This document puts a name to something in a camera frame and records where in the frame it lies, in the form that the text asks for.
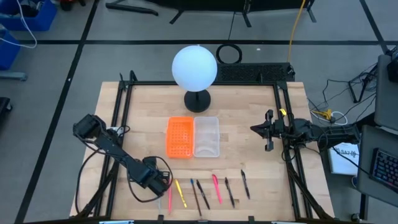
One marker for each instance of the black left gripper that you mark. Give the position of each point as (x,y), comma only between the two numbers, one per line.
(154,183)

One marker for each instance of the orange perforated box lid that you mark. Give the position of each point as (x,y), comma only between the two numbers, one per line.
(179,137)

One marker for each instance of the thin pink pen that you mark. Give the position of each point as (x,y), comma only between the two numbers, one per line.
(169,199)

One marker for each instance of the black perforated computer case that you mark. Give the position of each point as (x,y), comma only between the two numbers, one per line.
(253,72)

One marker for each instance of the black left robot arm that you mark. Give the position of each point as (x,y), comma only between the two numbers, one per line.
(109,144)

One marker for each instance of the grey desk with keyboard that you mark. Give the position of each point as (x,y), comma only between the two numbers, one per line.
(367,140)

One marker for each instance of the black backlit keyboard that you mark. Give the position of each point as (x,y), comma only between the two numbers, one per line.
(385,168)

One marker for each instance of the black stand base with legs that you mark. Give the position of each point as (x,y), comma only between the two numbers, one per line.
(217,3)

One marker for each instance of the black pen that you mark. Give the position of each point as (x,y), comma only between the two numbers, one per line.
(229,192)
(245,184)
(202,194)

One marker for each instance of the white globe table lamp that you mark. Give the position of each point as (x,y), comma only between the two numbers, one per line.
(194,68)

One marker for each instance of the pink highlighter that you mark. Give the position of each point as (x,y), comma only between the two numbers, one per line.
(217,188)

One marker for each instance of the grey metal rail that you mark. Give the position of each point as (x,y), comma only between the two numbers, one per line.
(12,75)

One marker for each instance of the yellow power plug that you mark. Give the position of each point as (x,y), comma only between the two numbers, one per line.
(323,113)

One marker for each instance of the brown pencil with blue cap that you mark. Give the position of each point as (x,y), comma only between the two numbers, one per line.
(196,197)

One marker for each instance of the black bar on floor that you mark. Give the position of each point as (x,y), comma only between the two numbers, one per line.
(133,8)

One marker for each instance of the grey side desk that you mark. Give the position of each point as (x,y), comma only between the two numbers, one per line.
(385,93)

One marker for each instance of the black floor object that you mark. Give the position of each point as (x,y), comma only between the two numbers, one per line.
(4,105)

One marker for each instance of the black tripod stand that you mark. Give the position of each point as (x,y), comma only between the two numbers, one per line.
(354,90)

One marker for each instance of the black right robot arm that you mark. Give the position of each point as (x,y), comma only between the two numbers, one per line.
(335,135)

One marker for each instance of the black metal table frame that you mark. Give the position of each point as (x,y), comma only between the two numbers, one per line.
(149,83)

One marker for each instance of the black desk device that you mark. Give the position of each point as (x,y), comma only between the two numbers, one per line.
(393,67)

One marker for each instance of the large blue storage bin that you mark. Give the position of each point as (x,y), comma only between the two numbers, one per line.
(40,18)

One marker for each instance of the black and red cart base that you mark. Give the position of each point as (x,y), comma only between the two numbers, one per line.
(70,3)

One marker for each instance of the yellow highlighter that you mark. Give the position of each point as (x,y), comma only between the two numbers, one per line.
(180,193)

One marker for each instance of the clear plastic supply box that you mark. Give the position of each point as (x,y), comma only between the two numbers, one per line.
(206,137)

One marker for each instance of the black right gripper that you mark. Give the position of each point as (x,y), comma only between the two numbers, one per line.
(275,129)

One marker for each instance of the white paper booklet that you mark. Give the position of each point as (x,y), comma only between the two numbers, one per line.
(343,161)

